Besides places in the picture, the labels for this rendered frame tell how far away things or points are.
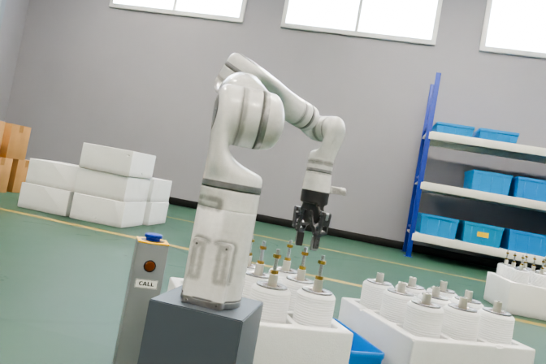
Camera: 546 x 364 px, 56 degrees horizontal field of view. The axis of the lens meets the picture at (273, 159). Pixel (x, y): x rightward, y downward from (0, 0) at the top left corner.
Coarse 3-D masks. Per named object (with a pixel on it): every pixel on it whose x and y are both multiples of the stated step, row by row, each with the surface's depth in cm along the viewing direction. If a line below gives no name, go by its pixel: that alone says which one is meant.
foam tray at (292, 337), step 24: (168, 288) 144; (288, 312) 130; (264, 336) 114; (288, 336) 116; (312, 336) 118; (336, 336) 119; (264, 360) 114; (288, 360) 116; (312, 360) 118; (336, 360) 119
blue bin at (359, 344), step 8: (336, 320) 156; (360, 336) 142; (352, 344) 145; (360, 344) 141; (368, 344) 137; (352, 352) 127; (360, 352) 127; (368, 352) 129; (376, 352) 133; (352, 360) 127; (360, 360) 128; (368, 360) 128; (376, 360) 129
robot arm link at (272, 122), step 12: (240, 72) 100; (240, 84) 93; (252, 84) 91; (264, 96) 77; (276, 96) 79; (264, 108) 76; (276, 108) 77; (264, 120) 76; (276, 120) 76; (264, 132) 76; (276, 132) 77; (264, 144) 78
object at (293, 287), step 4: (284, 280) 135; (288, 280) 134; (284, 284) 135; (288, 284) 133; (292, 284) 133; (296, 284) 133; (300, 284) 133; (304, 284) 133; (308, 284) 134; (312, 284) 135; (288, 288) 133; (292, 288) 133; (296, 288) 132; (292, 292) 133; (296, 292) 132; (292, 296) 133; (296, 296) 132; (292, 300) 132; (292, 304) 132; (288, 308) 133; (292, 308) 132
